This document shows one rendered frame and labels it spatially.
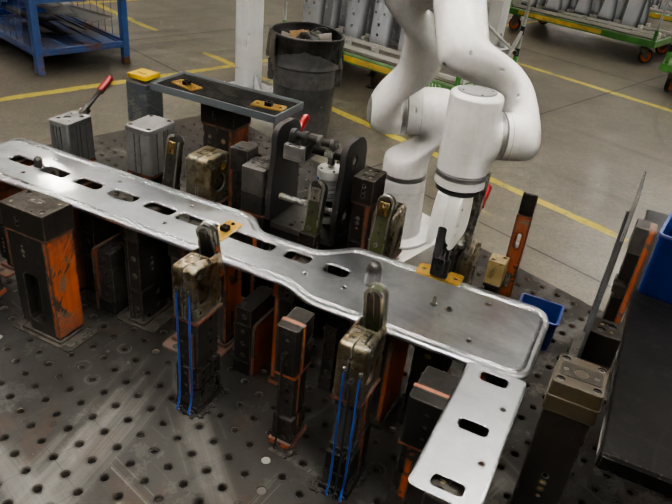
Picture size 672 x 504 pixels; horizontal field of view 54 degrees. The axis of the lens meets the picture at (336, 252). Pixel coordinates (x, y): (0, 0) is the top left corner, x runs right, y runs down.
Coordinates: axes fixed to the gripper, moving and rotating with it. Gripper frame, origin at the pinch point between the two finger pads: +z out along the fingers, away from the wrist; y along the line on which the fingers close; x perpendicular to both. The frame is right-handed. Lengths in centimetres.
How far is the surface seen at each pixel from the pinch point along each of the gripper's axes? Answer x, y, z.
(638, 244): 30.0, -14.0, -7.5
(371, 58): -186, -412, 81
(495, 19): -146, -662, 79
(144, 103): -93, -30, 0
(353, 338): -6.4, 22.6, 4.6
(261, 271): -32.4, 8.3, 9.3
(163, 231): -57, 7, 9
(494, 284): 8.4, -11.0, 7.5
